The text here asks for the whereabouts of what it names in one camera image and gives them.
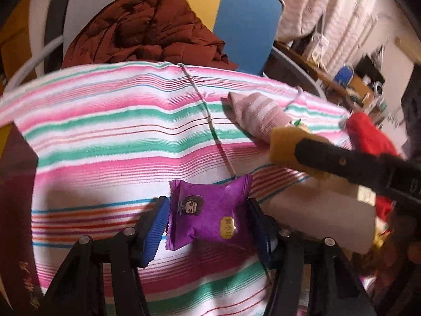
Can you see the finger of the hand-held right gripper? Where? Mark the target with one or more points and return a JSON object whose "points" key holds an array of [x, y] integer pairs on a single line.
{"points": [[342, 163]]}

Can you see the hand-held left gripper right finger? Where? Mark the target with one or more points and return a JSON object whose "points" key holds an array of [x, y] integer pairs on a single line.
{"points": [[261, 237]]}

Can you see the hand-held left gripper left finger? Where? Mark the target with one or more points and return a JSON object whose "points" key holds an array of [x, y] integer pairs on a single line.
{"points": [[154, 233]]}

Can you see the purple snack packet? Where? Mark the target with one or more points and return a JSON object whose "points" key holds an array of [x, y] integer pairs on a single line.
{"points": [[204, 210]]}

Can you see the yellow sponge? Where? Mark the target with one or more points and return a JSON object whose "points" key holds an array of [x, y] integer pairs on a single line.
{"points": [[283, 148]]}

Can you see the pink striped sock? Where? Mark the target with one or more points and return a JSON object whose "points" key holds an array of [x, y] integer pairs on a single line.
{"points": [[259, 113]]}

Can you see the red cloth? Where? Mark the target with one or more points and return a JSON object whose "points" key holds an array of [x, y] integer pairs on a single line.
{"points": [[368, 135]]}

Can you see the cluttered wooden desk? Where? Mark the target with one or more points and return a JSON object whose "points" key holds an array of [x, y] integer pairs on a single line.
{"points": [[329, 69]]}

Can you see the striped bed cover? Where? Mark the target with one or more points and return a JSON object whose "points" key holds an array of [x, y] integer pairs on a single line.
{"points": [[108, 131]]}

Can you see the white pink curtain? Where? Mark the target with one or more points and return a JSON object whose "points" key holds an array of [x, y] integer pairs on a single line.
{"points": [[315, 0]]}

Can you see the brown quilted jacket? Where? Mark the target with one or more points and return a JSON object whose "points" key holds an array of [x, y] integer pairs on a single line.
{"points": [[144, 29]]}

